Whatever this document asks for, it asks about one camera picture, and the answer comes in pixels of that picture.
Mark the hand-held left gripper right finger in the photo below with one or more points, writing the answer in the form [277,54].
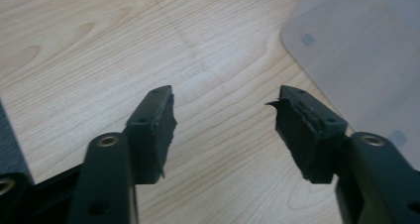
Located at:
[303,134]

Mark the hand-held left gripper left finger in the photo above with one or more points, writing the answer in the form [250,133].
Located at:
[150,134]

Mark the clear plastic storage box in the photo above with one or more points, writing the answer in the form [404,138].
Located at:
[360,58]

